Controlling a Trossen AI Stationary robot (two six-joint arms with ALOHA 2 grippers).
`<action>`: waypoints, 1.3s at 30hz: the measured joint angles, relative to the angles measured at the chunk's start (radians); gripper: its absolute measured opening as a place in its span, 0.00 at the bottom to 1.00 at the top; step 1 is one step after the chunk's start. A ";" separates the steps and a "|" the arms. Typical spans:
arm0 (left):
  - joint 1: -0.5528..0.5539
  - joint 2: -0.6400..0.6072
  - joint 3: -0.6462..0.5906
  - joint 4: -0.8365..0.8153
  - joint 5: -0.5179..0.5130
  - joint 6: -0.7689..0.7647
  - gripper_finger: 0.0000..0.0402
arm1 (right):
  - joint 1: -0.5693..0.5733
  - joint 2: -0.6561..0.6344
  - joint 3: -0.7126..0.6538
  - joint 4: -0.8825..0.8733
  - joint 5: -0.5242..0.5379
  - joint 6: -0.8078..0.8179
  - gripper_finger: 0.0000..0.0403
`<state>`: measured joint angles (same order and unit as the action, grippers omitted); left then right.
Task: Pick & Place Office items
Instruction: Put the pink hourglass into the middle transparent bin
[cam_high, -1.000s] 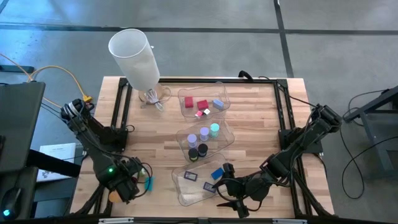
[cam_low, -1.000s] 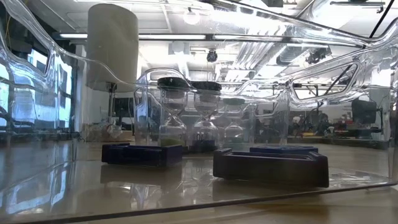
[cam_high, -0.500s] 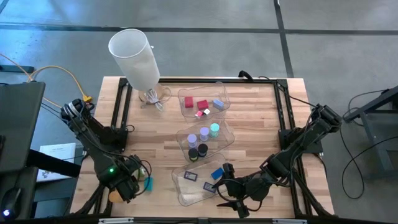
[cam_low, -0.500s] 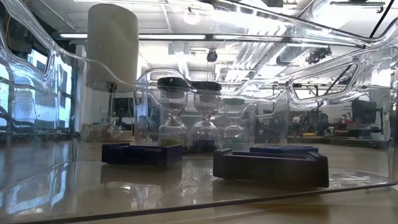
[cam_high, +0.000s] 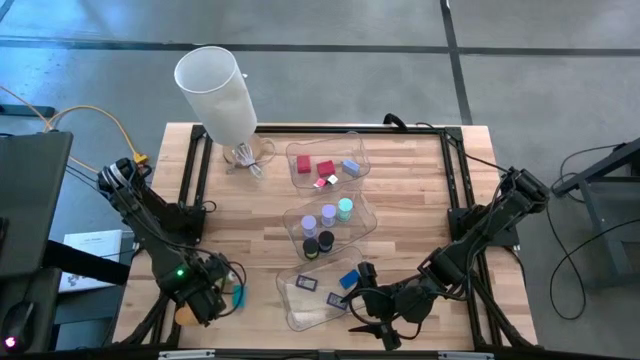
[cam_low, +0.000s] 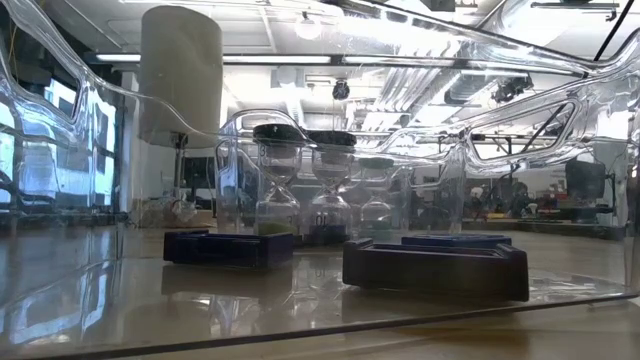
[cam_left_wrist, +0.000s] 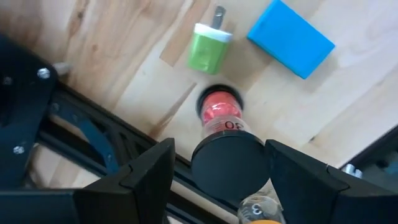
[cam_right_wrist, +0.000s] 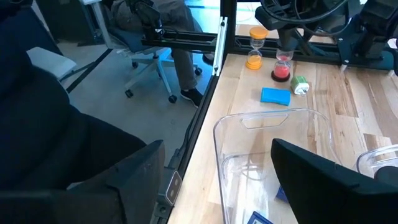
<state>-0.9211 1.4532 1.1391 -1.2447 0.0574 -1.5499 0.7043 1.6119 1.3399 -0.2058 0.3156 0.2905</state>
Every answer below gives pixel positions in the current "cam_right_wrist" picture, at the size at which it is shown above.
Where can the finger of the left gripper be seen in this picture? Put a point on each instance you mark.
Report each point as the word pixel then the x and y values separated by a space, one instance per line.
pixel 287 40
pixel 305 43

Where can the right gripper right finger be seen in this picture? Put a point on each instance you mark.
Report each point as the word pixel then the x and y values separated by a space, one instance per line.
pixel 326 196

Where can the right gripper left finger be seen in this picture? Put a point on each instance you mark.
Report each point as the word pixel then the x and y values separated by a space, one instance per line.
pixel 124 199

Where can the black hourglass red sand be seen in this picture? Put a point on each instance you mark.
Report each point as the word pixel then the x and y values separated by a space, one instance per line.
pixel 281 71

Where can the orange hourglass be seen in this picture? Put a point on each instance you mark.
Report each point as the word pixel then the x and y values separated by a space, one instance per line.
pixel 255 60

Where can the green wall charger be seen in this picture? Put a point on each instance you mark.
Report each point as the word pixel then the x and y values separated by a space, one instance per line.
pixel 299 83

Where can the teal power adapter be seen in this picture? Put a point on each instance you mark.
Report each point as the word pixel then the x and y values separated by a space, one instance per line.
pixel 275 96

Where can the dark blue tray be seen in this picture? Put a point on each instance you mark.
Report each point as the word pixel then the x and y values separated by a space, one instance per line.
pixel 258 219

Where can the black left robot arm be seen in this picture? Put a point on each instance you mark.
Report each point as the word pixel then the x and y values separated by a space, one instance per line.
pixel 370 31

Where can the white office chair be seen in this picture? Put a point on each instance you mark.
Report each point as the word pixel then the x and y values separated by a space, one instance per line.
pixel 161 62

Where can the clear plastic bin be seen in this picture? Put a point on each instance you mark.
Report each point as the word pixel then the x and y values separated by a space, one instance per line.
pixel 236 174
pixel 370 157

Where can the person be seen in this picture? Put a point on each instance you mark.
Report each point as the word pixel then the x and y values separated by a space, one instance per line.
pixel 185 68

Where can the person's leg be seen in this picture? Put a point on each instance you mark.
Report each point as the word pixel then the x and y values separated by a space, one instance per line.
pixel 46 124

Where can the white desk leg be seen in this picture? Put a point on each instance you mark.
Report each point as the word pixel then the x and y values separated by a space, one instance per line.
pixel 99 21

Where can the small black depth camera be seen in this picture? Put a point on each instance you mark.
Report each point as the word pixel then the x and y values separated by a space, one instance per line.
pixel 173 188

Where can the silver table bracket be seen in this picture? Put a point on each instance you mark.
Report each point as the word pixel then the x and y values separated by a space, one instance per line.
pixel 220 46

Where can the black metal rail frame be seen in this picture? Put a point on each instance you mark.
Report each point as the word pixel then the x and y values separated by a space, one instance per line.
pixel 199 109

